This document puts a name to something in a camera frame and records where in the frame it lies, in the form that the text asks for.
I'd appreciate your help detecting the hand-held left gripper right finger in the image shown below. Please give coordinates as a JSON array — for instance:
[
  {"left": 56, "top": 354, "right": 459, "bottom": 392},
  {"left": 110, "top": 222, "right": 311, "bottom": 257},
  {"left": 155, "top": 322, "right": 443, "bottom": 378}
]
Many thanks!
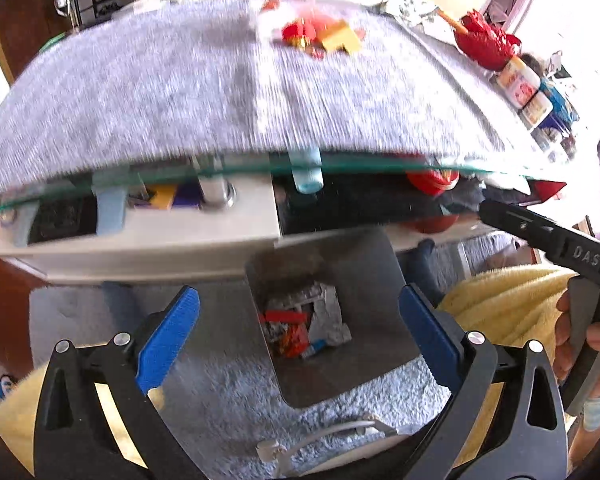
[{"left": 399, "top": 282, "right": 568, "bottom": 480}]

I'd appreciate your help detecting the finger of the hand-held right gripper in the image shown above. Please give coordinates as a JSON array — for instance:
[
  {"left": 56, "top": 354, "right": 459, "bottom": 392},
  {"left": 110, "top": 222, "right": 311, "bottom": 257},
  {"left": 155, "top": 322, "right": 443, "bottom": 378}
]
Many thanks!
[{"left": 479, "top": 199, "right": 557, "bottom": 262}]

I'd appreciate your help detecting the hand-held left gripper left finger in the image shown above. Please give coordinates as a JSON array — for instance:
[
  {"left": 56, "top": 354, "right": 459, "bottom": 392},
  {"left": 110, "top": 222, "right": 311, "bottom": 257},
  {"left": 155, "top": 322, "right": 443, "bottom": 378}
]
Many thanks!
[{"left": 32, "top": 285, "right": 201, "bottom": 480}]

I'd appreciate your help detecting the dark trash bin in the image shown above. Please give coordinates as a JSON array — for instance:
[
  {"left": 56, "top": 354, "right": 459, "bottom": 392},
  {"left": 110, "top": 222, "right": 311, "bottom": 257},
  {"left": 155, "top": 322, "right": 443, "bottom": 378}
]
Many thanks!
[{"left": 244, "top": 227, "right": 428, "bottom": 409}]

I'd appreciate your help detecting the silver foil wrapper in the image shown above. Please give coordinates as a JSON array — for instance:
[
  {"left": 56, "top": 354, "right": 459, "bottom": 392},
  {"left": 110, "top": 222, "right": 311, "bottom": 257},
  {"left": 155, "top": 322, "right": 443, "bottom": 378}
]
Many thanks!
[{"left": 307, "top": 282, "right": 353, "bottom": 346}]

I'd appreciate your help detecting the red plastic tube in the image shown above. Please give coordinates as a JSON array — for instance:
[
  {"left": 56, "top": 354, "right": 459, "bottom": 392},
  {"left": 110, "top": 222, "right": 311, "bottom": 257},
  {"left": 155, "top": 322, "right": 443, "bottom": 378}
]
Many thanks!
[{"left": 262, "top": 311, "right": 310, "bottom": 326}]

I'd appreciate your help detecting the red snack wrapper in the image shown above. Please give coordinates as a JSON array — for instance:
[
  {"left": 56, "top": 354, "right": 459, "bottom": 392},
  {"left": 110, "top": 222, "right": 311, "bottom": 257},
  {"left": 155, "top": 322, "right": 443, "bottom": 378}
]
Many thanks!
[{"left": 267, "top": 325, "right": 315, "bottom": 359}]

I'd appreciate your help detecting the clear orange wrapper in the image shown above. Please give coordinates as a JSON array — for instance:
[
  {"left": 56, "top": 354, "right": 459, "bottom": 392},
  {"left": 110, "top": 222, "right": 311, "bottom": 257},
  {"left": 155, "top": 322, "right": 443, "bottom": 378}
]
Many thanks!
[{"left": 297, "top": 2, "right": 338, "bottom": 28}]

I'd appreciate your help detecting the grey shaggy rug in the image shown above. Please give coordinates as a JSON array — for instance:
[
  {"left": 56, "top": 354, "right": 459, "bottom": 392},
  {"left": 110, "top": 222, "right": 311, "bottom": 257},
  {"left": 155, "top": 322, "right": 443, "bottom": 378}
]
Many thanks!
[{"left": 28, "top": 232, "right": 486, "bottom": 480}]

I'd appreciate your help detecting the red decoration under glass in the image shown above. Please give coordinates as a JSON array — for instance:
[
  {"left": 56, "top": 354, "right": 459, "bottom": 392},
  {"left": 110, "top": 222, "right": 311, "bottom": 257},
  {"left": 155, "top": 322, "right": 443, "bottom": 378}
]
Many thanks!
[{"left": 405, "top": 166, "right": 461, "bottom": 197}]

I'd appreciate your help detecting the white table base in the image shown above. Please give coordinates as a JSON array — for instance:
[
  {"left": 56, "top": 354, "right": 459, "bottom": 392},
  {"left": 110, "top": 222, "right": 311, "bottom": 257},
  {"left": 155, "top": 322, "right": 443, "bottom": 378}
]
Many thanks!
[{"left": 0, "top": 157, "right": 281, "bottom": 286}]

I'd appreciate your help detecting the white bottle yellow label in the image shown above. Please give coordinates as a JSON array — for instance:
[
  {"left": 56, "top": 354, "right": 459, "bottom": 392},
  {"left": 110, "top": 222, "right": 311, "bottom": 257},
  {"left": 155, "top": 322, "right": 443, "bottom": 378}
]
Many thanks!
[{"left": 520, "top": 91, "right": 554, "bottom": 129}]

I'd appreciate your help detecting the yellow purple box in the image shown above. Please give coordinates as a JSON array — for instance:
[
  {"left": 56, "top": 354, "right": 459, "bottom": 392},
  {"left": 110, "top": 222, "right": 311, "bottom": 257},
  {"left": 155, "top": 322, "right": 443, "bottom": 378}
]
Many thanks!
[{"left": 130, "top": 182, "right": 204, "bottom": 211}]

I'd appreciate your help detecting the person's leg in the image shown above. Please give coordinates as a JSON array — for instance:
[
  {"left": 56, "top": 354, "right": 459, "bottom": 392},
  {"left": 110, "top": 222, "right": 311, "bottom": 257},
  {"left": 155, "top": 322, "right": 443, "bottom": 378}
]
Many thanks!
[{"left": 569, "top": 422, "right": 600, "bottom": 467}]

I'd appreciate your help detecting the red openwork basket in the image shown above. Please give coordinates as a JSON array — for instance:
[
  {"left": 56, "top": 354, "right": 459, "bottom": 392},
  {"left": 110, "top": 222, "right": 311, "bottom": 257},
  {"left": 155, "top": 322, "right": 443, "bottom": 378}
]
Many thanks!
[{"left": 452, "top": 9, "right": 523, "bottom": 71}]

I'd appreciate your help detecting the orange tube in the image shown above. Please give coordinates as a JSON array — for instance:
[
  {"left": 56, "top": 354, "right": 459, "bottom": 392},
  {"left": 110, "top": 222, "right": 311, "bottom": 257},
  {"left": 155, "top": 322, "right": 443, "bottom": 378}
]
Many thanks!
[{"left": 437, "top": 9, "right": 464, "bottom": 31}]

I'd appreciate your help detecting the green floral cloth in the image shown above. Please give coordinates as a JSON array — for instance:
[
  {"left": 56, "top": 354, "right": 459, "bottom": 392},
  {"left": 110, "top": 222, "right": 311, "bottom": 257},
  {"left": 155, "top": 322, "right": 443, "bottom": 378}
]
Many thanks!
[{"left": 384, "top": 0, "right": 443, "bottom": 23}]

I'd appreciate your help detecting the grey table mat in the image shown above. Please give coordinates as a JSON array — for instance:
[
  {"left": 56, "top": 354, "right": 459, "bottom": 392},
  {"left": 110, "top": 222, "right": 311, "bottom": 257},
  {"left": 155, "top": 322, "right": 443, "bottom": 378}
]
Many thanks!
[{"left": 0, "top": 0, "right": 546, "bottom": 198}]

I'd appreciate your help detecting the white cable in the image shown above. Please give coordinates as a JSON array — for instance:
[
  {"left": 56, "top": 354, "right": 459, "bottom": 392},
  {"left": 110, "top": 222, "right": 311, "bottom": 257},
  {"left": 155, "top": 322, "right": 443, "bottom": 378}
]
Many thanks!
[{"left": 256, "top": 415, "right": 398, "bottom": 471}]

